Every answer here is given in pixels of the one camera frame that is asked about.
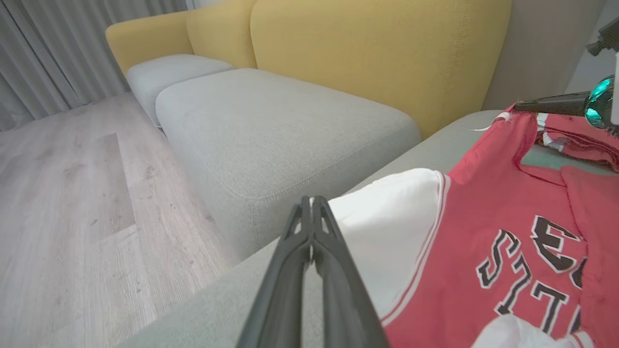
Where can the yellow sofa back cushion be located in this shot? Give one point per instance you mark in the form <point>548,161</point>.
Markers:
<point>377,53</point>
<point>145,41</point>
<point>217,29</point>

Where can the large grey sofa chaise cushion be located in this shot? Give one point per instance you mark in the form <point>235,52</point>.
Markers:
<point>203,314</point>

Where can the red shorts with white trim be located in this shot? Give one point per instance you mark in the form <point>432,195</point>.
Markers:
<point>585,140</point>

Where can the right gripper with band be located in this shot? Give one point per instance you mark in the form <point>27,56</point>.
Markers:
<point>602,101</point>

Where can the grey sofa seat cushion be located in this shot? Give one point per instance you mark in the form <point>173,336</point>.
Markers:
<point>280,125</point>
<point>169,72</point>

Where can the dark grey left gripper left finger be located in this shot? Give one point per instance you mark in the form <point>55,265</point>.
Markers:
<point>283,290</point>

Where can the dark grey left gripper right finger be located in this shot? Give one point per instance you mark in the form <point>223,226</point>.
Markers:
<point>343,299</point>

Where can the red white basketball jersey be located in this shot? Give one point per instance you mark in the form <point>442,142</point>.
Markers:
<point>483,232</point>

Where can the grey pleated curtain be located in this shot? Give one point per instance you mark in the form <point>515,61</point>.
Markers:
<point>58,48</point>

